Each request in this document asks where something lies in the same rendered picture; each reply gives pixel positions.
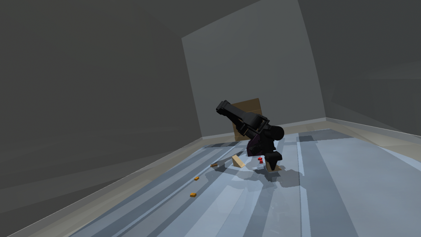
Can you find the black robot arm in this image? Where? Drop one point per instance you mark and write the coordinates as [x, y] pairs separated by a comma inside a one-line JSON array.
[[252, 122]]

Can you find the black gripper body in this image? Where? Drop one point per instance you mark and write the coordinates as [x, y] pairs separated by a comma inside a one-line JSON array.
[[270, 155]]

